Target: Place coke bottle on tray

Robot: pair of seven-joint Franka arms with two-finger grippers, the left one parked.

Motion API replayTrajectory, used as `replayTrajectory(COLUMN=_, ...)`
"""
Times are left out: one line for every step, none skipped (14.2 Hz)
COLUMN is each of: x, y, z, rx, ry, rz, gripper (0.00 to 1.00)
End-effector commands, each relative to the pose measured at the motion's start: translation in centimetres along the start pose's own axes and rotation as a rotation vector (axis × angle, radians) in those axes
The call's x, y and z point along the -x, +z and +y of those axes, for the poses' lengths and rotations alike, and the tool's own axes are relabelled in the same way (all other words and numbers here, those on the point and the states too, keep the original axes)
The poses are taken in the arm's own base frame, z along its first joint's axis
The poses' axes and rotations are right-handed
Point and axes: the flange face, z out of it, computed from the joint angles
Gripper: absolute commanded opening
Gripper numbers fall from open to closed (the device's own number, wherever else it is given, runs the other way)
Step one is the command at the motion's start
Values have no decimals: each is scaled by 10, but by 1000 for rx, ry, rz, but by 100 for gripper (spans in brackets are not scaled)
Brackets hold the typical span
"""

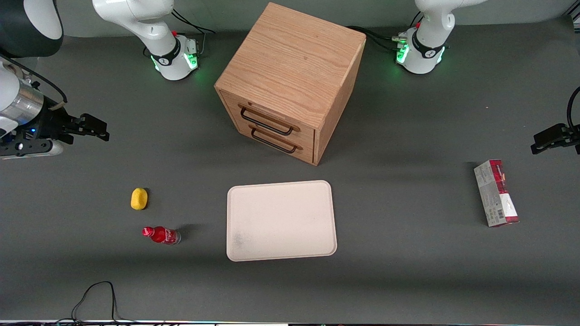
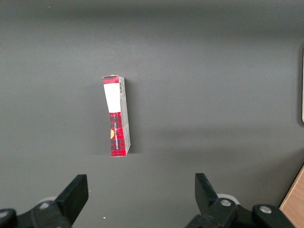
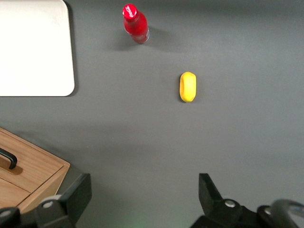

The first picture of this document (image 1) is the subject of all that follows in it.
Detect short black drawer handle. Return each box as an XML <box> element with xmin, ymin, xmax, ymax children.
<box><xmin>250</xmin><ymin>126</ymin><xmax>304</xmax><ymax>154</ymax></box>

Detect red coke bottle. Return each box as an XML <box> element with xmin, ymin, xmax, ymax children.
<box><xmin>142</xmin><ymin>226</ymin><xmax>182</xmax><ymax>245</ymax></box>

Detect wooden drawer, longer handle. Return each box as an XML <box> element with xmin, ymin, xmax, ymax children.
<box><xmin>224</xmin><ymin>94</ymin><xmax>316</xmax><ymax>146</ymax></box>

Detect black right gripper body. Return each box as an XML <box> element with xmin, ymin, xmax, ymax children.
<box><xmin>18</xmin><ymin>109</ymin><xmax>83</xmax><ymax>145</ymax></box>

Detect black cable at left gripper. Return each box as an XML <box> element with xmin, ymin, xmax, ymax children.
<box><xmin>566</xmin><ymin>85</ymin><xmax>580</xmax><ymax>133</ymax></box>

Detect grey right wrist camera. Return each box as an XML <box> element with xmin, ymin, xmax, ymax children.
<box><xmin>0</xmin><ymin>138</ymin><xmax>64</xmax><ymax>160</ymax></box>

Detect black arm base cable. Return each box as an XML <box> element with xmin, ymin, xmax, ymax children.
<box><xmin>171</xmin><ymin>8</ymin><xmax>216</xmax><ymax>56</ymax></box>
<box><xmin>347</xmin><ymin>25</ymin><xmax>400</xmax><ymax>42</ymax></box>
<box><xmin>362</xmin><ymin>33</ymin><xmax>401</xmax><ymax>51</ymax></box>

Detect thin black looped cable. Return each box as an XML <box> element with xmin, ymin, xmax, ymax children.
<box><xmin>53</xmin><ymin>281</ymin><xmax>136</xmax><ymax>325</ymax></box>

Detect beige rectangular tray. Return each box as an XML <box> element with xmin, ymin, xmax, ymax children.
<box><xmin>226</xmin><ymin>180</ymin><xmax>338</xmax><ymax>262</ymax></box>

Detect long black drawer handle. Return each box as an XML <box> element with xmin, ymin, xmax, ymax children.
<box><xmin>239</xmin><ymin>105</ymin><xmax>301</xmax><ymax>136</ymax></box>

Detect black left arm base cable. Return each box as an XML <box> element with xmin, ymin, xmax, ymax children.
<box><xmin>362</xmin><ymin>33</ymin><xmax>401</xmax><ymax>51</ymax></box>
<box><xmin>347</xmin><ymin>25</ymin><xmax>400</xmax><ymax>42</ymax></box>

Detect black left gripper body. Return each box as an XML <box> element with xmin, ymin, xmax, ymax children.
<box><xmin>562</xmin><ymin>124</ymin><xmax>580</xmax><ymax>155</ymax></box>

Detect red and white carton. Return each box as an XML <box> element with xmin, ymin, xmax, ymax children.
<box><xmin>474</xmin><ymin>159</ymin><xmax>520</xmax><ymax>227</ymax></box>

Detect yellow lemon-shaped object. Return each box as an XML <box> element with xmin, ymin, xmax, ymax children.
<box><xmin>130</xmin><ymin>187</ymin><xmax>149</xmax><ymax>211</ymax></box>

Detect wooden drawer, shorter handle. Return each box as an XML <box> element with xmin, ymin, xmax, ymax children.
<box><xmin>232</xmin><ymin>119</ymin><xmax>316</xmax><ymax>164</ymax></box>

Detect black right arm base cable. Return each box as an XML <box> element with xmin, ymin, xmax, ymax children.
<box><xmin>171</xmin><ymin>8</ymin><xmax>216</xmax><ymax>56</ymax></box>

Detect wooden drawer cabinet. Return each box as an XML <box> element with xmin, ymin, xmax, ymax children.
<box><xmin>214</xmin><ymin>2</ymin><xmax>367</xmax><ymax>166</ymax></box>

